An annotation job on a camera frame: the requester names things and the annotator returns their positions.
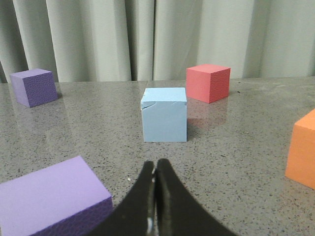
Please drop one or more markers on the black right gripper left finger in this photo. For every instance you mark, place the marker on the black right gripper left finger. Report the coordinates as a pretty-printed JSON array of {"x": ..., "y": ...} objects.
[{"x": 134, "y": 216}]

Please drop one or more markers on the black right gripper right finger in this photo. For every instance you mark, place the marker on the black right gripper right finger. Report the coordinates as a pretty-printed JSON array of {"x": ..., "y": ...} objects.
[{"x": 178, "y": 213}]

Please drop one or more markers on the cracked light blue foam cube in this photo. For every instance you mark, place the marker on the cracked light blue foam cube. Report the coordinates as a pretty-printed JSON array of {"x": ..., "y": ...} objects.
[{"x": 164, "y": 115}]

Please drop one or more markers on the near purple foam cube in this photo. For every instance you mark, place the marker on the near purple foam cube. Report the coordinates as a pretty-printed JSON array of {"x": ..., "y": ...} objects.
[{"x": 66, "y": 199}]

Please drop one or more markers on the purple foam cube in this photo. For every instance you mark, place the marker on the purple foam cube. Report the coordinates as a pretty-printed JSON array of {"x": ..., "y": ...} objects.
[
  {"x": 34, "y": 87},
  {"x": 66, "y": 199}
]

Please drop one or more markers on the orange foam cube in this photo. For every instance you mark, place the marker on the orange foam cube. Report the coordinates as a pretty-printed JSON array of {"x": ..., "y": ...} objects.
[{"x": 301, "y": 156}]

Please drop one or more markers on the far red foam cube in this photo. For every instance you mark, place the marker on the far red foam cube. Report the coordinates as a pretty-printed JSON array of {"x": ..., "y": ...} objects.
[{"x": 207, "y": 82}]

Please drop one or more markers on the far purple foam cube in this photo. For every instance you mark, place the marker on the far purple foam cube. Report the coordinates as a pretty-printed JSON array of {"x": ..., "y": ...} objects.
[{"x": 34, "y": 87}]

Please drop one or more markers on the grey-green curtain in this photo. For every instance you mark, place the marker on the grey-green curtain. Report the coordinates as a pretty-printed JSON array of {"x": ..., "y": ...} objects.
[{"x": 143, "y": 40}]

